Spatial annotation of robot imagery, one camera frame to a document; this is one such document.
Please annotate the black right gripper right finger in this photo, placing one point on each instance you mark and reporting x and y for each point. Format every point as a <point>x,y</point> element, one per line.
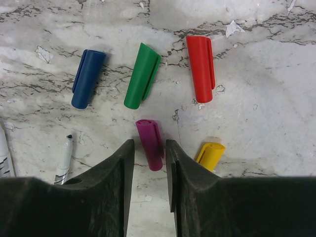
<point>206,205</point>

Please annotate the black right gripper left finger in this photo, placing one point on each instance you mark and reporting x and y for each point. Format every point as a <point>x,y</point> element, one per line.
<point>95,203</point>

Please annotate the purple pen cap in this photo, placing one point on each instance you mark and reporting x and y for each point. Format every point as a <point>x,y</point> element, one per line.
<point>149,135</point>

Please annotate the red pen cap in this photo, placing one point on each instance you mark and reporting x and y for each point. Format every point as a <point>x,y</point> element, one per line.
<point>202,67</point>

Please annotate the white green marker pen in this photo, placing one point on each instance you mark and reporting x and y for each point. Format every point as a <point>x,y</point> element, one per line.
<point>64,163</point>

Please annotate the yellow pen cap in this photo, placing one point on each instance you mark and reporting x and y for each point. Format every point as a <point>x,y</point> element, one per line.
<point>210,155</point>

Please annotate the white blue marker pen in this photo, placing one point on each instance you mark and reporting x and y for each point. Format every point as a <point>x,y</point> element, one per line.
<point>6,165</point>

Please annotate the blue pen cap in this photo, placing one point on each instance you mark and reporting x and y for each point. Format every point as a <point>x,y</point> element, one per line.
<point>87,75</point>

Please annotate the green pen cap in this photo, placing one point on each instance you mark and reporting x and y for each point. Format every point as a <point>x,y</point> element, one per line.
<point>143,75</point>

